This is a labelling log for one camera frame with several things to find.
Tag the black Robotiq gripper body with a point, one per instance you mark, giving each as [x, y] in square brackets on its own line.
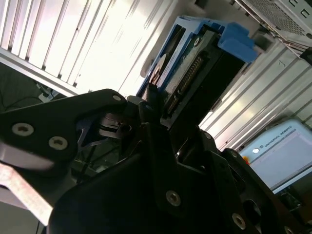
[109, 207]

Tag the hard disk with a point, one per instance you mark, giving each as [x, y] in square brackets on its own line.
[195, 73]

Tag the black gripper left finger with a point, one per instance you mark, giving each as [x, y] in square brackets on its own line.
[48, 122]

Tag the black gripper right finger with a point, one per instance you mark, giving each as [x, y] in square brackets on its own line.
[243, 195]

